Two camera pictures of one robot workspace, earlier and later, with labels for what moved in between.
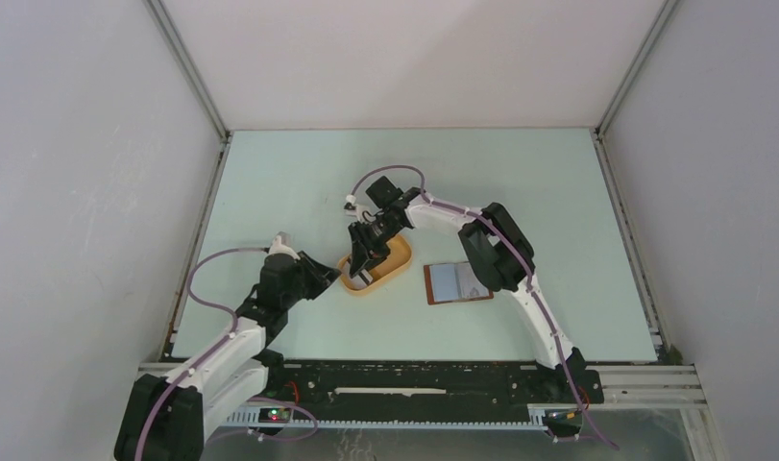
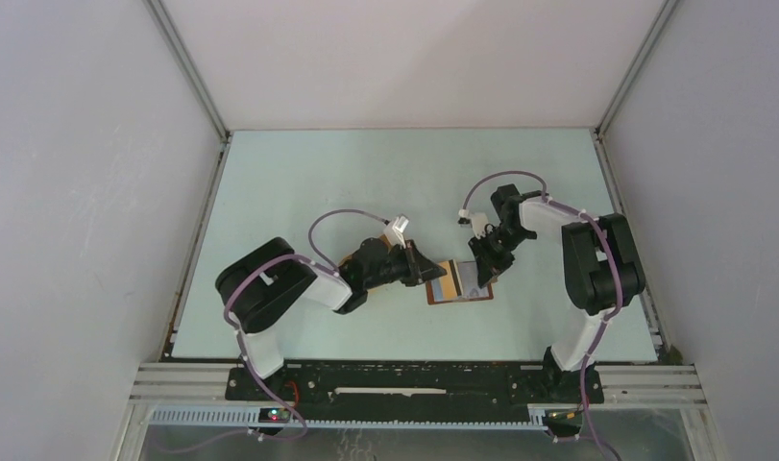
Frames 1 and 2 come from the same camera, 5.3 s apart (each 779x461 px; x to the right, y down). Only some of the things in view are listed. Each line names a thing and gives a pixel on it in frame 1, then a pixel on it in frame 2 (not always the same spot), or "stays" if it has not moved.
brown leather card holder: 451,282 stays
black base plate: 345,383 stays
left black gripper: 322,277 → 419,269
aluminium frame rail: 654,387 stays
